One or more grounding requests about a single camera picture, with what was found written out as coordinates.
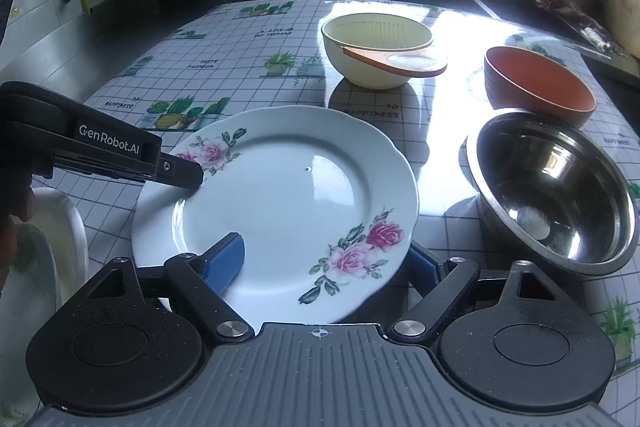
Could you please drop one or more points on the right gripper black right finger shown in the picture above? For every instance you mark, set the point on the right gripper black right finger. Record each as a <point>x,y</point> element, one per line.
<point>513,339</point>

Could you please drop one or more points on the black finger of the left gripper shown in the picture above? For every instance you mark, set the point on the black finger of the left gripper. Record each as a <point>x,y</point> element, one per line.
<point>165,169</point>

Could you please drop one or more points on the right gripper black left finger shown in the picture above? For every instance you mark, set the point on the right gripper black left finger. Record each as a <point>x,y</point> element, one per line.
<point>131,337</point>

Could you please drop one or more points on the stainless steel bowl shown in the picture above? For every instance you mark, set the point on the stainless steel bowl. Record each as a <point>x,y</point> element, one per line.
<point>550,195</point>

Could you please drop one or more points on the white rose-patterned plate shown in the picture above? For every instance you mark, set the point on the white rose-patterned plate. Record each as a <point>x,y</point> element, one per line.
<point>324,202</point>

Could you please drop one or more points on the orange plastic bowl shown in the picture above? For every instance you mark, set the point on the orange plastic bowl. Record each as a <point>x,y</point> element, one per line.
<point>519,78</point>

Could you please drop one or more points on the left hand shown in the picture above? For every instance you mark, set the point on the left hand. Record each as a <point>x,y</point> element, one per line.
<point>8,239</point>

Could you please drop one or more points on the plant-patterned grid table mat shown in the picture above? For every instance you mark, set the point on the plant-patterned grid table mat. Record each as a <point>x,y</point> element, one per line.
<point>269,53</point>

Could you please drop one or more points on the cream strainer bowl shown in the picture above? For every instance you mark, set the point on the cream strainer bowl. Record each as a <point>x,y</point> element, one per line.
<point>372,31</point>

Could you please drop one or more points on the orange strainer base bowl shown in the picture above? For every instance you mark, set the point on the orange strainer base bowl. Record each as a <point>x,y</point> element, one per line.
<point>414,63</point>

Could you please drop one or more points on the dark rag by sink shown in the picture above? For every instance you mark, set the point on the dark rag by sink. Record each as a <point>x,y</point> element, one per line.
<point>584,23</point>

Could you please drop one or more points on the round wooden cutting board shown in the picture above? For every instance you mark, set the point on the round wooden cutting board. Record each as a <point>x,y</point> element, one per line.
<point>623,19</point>

